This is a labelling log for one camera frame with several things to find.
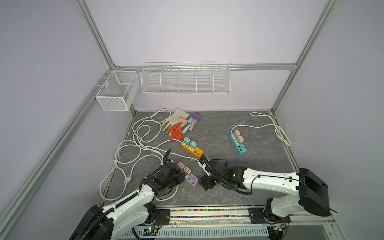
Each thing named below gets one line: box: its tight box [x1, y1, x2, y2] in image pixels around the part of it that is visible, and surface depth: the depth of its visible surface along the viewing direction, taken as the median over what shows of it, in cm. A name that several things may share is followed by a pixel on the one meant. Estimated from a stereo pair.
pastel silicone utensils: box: [182, 112, 202, 134], surface depth 114 cm
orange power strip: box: [181, 141, 204, 159], surface depth 98 cm
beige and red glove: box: [161, 108, 190, 141], surface depth 113 cm
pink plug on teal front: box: [237, 135, 245, 144], surface depth 98 cm
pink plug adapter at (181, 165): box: [177, 161, 185, 171], surface depth 86 cm
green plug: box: [189, 140, 197, 149], surface depth 96 cm
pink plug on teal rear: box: [234, 129, 241, 138], surface depth 101 cm
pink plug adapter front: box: [183, 166, 192, 176], surface depth 84 cm
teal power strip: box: [230, 133, 248, 155], surface depth 98 cm
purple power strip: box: [185, 173, 199, 186], surface depth 85 cm
